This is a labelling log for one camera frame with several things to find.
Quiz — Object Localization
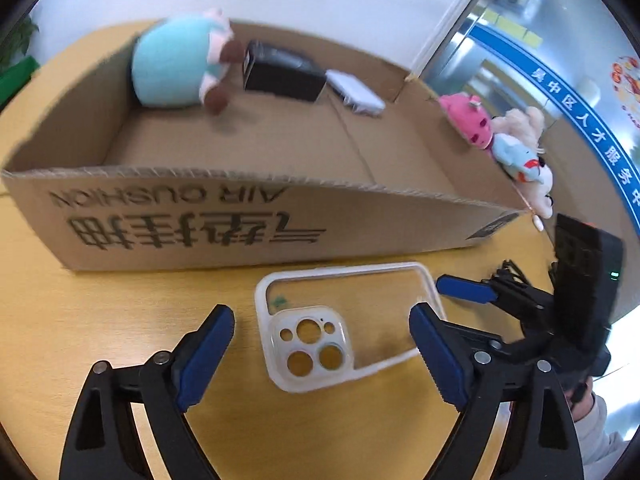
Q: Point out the black box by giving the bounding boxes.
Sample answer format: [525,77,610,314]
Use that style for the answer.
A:
[242,41,327,103]

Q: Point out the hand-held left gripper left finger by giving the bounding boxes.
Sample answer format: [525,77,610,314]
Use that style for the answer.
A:
[59,303,236,480]

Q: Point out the wooden desk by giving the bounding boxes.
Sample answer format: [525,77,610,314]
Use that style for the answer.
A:
[0,22,608,480]

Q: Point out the large potted green plant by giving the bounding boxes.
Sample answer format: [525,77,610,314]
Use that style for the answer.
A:
[0,15,40,68]

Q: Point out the white flat box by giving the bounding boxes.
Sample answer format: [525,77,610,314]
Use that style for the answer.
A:
[325,70,387,117]

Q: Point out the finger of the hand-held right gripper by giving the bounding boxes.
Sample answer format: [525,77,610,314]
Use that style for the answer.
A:
[436,260,556,324]

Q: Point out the teal and pink plush toy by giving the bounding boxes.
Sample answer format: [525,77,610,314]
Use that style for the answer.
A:
[131,8,246,113]

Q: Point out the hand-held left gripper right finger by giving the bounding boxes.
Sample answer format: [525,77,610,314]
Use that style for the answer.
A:
[408,301,586,480]

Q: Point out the white plush toy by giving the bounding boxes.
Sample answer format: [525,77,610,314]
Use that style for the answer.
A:
[520,165,556,231]

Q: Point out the glass door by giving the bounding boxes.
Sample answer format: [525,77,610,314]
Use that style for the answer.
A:
[415,0,640,321]

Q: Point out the round red door sticker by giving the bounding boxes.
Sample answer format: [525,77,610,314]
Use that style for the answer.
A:
[612,57,640,126]

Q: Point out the large cardboard box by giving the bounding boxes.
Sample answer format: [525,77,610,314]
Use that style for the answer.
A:
[0,20,533,273]

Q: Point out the person's right forearm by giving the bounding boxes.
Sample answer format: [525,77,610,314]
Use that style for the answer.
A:
[570,392,631,480]

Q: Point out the grey blue plush toy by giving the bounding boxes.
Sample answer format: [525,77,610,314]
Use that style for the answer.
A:
[492,135,546,183]

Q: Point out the clear phone case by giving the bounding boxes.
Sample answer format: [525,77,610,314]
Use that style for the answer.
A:
[254,261,447,394]

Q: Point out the blue door banner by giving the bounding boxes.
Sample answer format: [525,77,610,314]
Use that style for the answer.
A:
[470,22,640,211]

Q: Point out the beige plush toy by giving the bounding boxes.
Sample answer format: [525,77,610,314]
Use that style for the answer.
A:
[492,106,546,148]

